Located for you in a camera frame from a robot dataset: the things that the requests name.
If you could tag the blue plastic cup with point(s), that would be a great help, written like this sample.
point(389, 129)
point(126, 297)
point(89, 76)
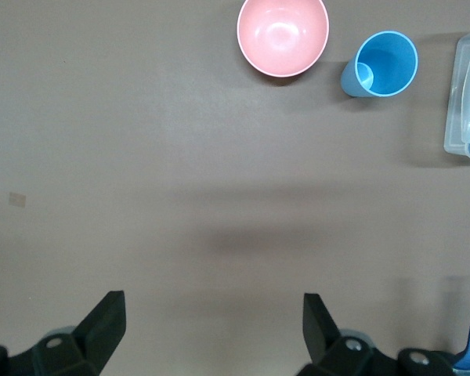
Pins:
point(387, 62)

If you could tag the pink plastic bowl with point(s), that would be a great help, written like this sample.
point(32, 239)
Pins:
point(282, 35)

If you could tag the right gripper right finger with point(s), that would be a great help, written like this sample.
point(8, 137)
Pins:
point(325, 340)

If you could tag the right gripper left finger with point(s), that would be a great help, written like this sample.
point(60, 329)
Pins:
point(96, 337)

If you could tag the clear plastic container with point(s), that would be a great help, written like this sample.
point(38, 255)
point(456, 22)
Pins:
point(460, 98)

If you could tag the tan tape patch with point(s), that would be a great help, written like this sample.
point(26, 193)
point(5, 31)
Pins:
point(17, 199)

